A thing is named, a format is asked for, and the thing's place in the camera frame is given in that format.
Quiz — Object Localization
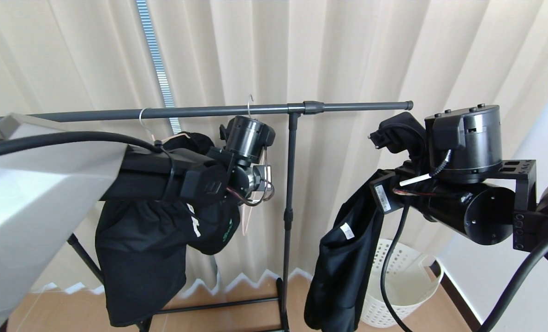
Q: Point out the black cable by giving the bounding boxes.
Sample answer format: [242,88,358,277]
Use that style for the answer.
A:
[0,131,177,201]
[475,221,548,332]
[379,198,415,332]

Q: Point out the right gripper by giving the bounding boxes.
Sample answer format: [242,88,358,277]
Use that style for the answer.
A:
[370,168,517,246]

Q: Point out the black clothes rack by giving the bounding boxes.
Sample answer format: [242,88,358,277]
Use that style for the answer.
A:
[0,101,414,332]

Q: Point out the black garment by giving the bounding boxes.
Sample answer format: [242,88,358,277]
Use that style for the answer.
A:
[304,170,397,332]

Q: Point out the black shorts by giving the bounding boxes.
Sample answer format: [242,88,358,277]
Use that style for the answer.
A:
[94,131,242,328]

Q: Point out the pink clothes hanger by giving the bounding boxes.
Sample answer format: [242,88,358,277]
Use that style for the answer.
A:
[241,95,274,237]
[139,108,192,144]

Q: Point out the white laundry basket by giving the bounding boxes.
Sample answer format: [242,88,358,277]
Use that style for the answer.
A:
[359,238,444,329]

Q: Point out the beige curtain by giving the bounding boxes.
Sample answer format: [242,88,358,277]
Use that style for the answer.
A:
[0,0,548,296]

